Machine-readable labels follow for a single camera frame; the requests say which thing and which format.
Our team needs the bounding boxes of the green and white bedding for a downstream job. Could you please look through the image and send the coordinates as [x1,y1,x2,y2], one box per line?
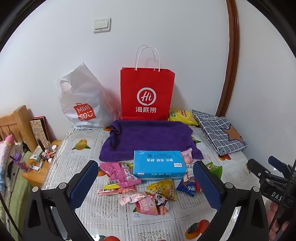
[0,144,31,232]

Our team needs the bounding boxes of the pink long strip packet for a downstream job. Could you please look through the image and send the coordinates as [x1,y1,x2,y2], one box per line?
[97,185,138,196]

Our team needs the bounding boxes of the yellow chip bag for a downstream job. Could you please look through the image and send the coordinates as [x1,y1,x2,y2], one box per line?
[168,109,199,127]

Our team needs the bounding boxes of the brown picture frame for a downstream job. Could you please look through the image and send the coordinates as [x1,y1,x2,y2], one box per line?
[30,116,50,149]

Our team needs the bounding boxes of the purple bottle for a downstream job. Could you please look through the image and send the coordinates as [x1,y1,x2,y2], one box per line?
[14,152,30,173]

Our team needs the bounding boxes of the magenta snack packet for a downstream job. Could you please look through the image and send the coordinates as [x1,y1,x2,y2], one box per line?
[99,162,142,190]

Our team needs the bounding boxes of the white plastic shopping bag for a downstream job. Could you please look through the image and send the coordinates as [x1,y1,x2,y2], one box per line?
[54,62,121,131]

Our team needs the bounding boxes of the pink panda print snack packet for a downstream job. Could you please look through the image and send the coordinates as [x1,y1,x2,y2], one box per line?
[135,194,170,216]

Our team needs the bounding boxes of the small pale pink packet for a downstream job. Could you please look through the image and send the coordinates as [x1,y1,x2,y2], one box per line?
[119,193,146,205]

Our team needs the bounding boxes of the red paper bag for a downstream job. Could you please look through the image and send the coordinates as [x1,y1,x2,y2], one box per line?
[120,45,175,121]

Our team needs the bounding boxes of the blue tissue pack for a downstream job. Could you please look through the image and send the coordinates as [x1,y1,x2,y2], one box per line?
[133,150,187,181]

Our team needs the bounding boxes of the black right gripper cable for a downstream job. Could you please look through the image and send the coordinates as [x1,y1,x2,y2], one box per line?
[269,160,296,229]

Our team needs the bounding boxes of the wooden bed headboard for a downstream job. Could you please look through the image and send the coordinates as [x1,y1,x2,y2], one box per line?
[0,105,37,151]

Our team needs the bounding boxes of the green snack packet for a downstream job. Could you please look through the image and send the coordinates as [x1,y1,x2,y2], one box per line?
[205,161,223,179]

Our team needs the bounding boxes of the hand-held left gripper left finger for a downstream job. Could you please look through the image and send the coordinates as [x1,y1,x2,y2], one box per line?
[22,160,99,241]

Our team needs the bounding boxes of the purple towel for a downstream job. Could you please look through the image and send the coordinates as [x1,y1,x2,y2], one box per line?
[99,120,204,163]

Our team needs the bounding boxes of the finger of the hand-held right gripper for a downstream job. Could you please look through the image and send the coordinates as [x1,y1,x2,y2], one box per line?
[268,156,292,175]
[247,159,271,181]

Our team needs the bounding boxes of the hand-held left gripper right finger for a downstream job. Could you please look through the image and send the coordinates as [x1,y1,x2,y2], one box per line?
[193,160,270,241]

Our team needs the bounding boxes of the brown wooden door frame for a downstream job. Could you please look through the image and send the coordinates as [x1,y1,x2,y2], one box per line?
[216,0,240,117]

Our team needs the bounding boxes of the fruit print tablecloth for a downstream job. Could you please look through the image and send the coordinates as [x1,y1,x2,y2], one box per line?
[43,125,273,241]

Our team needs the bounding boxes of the grey checked folded cloth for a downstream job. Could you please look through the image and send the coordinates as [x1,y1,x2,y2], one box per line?
[192,109,248,156]

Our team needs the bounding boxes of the wooden nightstand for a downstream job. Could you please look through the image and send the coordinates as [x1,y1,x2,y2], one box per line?
[21,140,62,188]

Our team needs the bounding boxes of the blue snack packet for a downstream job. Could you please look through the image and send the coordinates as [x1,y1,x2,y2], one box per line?
[176,178,201,197]

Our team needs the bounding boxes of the pink round candy packet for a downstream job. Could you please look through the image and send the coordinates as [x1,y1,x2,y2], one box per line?
[181,148,195,165]

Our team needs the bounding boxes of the cluster of small cosmetics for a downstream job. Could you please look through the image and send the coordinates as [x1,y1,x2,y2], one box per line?
[31,139,58,171]

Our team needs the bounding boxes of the pink plush toy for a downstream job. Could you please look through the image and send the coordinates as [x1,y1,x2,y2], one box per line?
[0,134,15,149]

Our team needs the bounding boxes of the yellow triangular snack packet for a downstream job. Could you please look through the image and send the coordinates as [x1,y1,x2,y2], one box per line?
[147,179,178,201]

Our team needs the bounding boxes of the person's right hand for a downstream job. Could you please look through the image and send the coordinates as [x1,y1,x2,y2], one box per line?
[266,202,287,235]

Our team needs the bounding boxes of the white light switch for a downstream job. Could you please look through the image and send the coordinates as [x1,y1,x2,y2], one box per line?
[94,19,111,34]

